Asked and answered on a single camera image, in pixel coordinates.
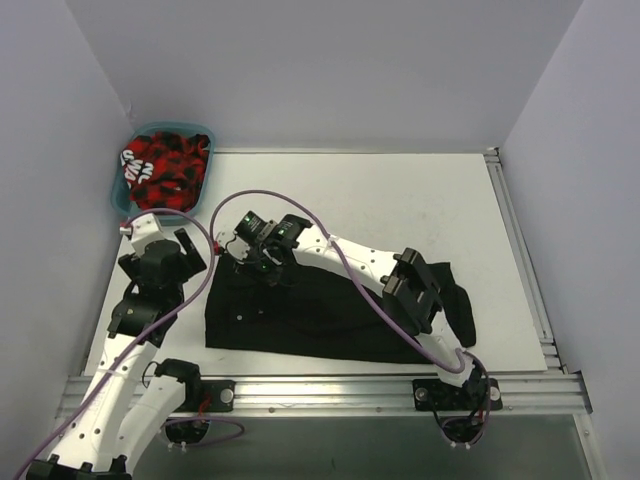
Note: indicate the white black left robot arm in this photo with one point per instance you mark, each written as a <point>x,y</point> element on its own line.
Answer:
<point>106,435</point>

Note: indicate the aluminium front rail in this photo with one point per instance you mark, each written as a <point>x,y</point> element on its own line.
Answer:
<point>550,393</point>

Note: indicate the teal plastic basket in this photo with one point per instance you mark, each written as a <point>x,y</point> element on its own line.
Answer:
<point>119,199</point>

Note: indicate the aluminium right side rail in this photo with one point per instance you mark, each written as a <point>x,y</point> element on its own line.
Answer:
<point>523,262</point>

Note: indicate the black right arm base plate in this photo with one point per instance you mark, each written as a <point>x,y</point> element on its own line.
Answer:
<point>432,394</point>

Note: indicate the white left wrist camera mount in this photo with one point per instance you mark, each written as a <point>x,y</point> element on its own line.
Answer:
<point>142,231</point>

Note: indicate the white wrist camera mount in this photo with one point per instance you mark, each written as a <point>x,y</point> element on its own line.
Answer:
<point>142,231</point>
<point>231,244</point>

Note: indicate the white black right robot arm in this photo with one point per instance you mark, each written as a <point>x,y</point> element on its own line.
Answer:
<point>400,287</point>

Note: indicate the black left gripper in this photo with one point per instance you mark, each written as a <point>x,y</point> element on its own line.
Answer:
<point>192,251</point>

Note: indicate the red black plaid shirt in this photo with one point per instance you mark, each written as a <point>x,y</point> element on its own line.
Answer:
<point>165,169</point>

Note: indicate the aluminium rail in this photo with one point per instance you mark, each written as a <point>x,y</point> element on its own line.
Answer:
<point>550,393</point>
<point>523,262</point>

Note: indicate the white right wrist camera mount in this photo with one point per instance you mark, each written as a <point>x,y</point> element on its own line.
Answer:
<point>231,244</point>

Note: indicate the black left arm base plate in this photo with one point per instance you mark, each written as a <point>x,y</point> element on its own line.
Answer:
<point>212,396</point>

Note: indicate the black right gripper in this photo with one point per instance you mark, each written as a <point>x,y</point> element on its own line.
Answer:
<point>245,257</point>

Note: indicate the black long sleeve shirt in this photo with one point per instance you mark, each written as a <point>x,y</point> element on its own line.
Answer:
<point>312,312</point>

